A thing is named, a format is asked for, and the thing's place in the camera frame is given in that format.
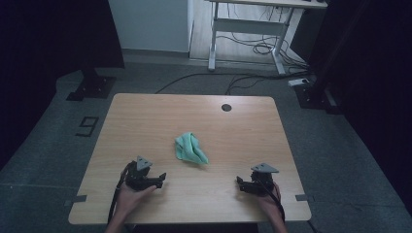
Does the person's left hand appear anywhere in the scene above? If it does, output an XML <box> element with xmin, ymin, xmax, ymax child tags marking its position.
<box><xmin>115</xmin><ymin>183</ymin><xmax>158</xmax><ymax>223</ymax></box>

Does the long black floor cable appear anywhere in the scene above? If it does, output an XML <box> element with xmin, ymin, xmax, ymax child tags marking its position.
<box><xmin>154</xmin><ymin>72</ymin><xmax>312</xmax><ymax>95</ymax></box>

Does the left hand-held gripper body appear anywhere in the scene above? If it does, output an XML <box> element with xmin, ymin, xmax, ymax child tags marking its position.
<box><xmin>124</xmin><ymin>155</ymin><xmax>154</xmax><ymax>192</ymax></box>

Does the black stand base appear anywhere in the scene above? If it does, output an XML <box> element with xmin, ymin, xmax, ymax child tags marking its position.
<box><xmin>65</xmin><ymin>67</ymin><xmax>118</xmax><ymax>102</ymax></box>
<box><xmin>293</xmin><ymin>81</ymin><xmax>342</xmax><ymax>115</ymax></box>

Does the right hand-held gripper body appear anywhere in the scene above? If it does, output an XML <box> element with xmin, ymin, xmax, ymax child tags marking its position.
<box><xmin>251</xmin><ymin>162</ymin><xmax>280</xmax><ymax>197</ymax></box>

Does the right hand-held gripper black cable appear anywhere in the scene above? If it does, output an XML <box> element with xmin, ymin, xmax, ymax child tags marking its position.
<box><xmin>260</xmin><ymin>181</ymin><xmax>288</xmax><ymax>223</ymax></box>

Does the green microfibre cloth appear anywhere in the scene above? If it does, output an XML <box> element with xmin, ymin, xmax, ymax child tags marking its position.
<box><xmin>174</xmin><ymin>131</ymin><xmax>210</xmax><ymax>166</ymax></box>

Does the hand-held gripper black cable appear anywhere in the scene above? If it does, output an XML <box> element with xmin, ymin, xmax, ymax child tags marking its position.
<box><xmin>260</xmin><ymin>181</ymin><xmax>288</xmax><ymax>223</ymax></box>
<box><xmin>107</xmin><ymin>161</ymin><xmax>134</xmax><ymax>224</ymax></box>

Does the tangle of black cables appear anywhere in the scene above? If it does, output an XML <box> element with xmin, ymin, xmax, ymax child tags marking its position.
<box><xmin>216</xmin><ymin>3</ymin><xmax>310</xmax><ymax>73</ymax></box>

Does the dark curtain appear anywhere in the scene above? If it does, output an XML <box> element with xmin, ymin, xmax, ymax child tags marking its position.
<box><xmin>291</xmin><ymin>0</ymin><xmax>412</xmax><ymax>212</ymax></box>
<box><xmin>0</xmin><ymin>0</ymin><xmax>125</xmax><ymax>171</ymax></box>

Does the white power strip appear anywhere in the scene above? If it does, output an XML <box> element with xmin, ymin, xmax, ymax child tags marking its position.
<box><xmin>288</xmin><ymin>78</ymin><xmax>311</xmax><ymax>87</ymax></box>

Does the person's right hand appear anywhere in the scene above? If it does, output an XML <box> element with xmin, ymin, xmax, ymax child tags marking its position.
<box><xmin>257</xmin><ymin>181</ymin><xmax>284</xmax><ymax>218</ymax></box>

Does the white desk frame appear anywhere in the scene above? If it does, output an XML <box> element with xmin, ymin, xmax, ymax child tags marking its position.
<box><xmin>204</xmin><ymin>0</ymin><xmax>328</xmax><ymax>76</ymax></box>

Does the left hand-held gripper black cable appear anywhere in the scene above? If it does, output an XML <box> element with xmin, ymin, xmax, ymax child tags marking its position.
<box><xmin>107</xmin><ymin>161</ymin><xmax>134</xmax><ymax>224</ymax></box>

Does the grey tape piece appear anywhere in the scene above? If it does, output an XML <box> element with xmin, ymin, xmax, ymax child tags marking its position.
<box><xmin>294</xmin><ymin>193</ymin><xmax>315</xmax><ymax>203</ymax></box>
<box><xmin>63</xmin><ymin>194</ymin><xmax>88</xmax><ymax>208</ymax></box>

